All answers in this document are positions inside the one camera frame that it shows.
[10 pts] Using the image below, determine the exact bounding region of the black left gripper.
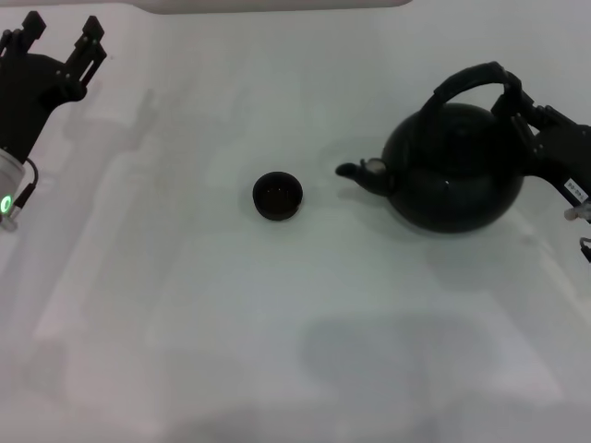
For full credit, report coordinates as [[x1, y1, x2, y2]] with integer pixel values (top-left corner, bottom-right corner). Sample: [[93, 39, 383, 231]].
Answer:
[[0, 11, 108, 162]]

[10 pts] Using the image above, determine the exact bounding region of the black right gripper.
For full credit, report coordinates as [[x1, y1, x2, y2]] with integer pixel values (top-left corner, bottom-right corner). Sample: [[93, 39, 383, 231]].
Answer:
[[491, 80, 591, 209]]

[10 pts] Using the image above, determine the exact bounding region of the black teapot with handle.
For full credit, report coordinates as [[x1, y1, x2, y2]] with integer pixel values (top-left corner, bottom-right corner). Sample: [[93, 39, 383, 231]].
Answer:
[[335, 61, 527, 234]]

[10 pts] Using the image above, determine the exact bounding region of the black teacup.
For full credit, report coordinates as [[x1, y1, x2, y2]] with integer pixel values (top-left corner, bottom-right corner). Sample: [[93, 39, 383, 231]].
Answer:
[[252, 171, 305, 222]]

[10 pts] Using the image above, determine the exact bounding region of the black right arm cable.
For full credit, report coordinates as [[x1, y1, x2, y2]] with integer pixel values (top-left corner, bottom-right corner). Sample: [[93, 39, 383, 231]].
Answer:
[[563, 202, 591, 264]]

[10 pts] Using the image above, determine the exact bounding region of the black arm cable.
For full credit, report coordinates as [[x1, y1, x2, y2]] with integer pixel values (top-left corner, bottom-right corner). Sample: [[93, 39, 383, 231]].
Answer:
[[12, 159, 41, 210], [563, 202, 591, 264]]

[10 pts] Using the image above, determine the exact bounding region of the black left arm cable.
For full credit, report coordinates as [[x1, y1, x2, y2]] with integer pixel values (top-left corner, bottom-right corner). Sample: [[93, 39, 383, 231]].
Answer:
[[12, 159, 41, 210]]

